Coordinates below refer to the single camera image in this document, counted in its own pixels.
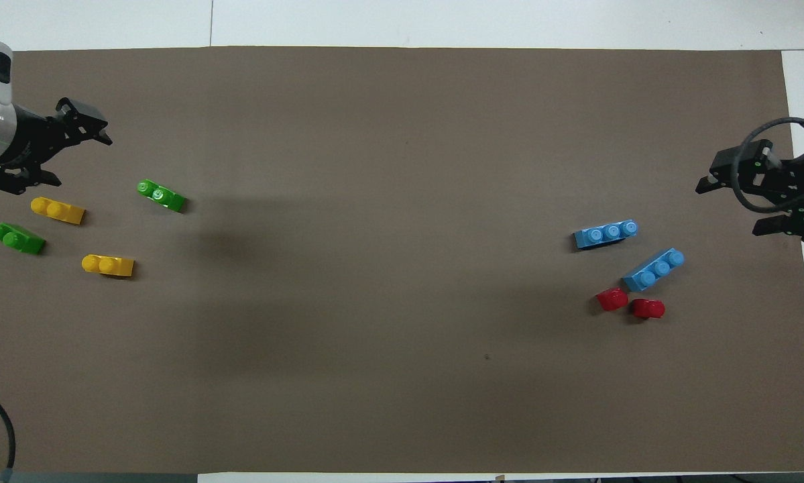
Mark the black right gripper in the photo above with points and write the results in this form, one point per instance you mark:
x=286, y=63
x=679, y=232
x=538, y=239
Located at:
x=797, y=188

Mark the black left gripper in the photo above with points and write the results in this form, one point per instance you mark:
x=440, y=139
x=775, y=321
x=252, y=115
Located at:
x=29, y=144

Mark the green two-stud block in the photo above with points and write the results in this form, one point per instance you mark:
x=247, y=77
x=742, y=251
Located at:
x=161, y=196
x=18, y=240

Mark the blue three-stud block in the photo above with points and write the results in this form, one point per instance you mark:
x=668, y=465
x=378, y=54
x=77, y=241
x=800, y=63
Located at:
x=606, y=234
x=653, y=272

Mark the yellow two-stud block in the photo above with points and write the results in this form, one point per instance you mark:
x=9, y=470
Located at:
x=110, y=266
x=58, y=211

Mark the red one-stud block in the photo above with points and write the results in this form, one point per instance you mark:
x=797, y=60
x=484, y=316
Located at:
x=613, y=299
x=648, y=308

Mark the brown paper mat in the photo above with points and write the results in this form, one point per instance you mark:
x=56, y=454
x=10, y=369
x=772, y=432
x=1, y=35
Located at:
x=402, y=302

